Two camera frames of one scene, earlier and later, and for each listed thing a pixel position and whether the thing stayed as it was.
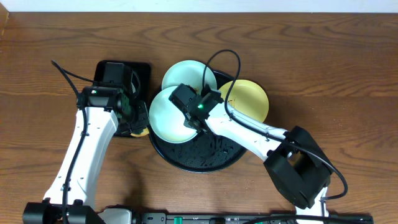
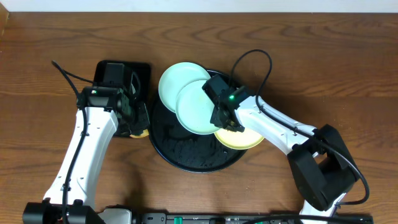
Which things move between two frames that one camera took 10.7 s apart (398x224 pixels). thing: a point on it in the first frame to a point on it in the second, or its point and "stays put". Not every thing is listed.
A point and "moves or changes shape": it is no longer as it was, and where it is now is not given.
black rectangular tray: (141, 70) stays put
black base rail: (136, 216) stays put
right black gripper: (189, 119) to (216, 119)
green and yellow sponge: (144, 132) stays put
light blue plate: (166, 119) moves or changes shape
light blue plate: (189, 73) stays put
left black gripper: (138, 119) stays put
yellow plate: (248, 97) moves or changes shape
